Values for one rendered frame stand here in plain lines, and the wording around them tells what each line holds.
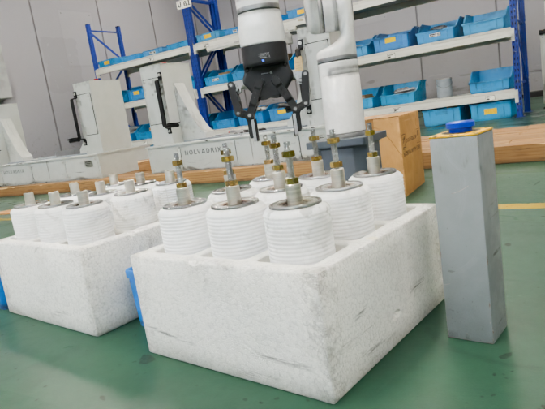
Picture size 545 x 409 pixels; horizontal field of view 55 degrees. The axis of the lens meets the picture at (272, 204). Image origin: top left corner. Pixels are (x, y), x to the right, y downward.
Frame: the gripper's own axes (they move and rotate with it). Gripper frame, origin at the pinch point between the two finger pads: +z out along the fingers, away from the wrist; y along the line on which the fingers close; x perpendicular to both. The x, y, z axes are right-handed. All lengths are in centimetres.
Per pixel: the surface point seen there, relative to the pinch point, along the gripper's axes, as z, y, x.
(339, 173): 7.5, 9.7, -7.7
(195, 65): -64, -146, 568
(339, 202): 11.3, 9.2, -11.5
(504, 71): -2, 184, 463
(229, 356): 31.5, -9.9, -17.6
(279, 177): 7.8, -0.4, -1.1
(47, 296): 29, -55, 12
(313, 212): 10.3, 5.6, -20.5
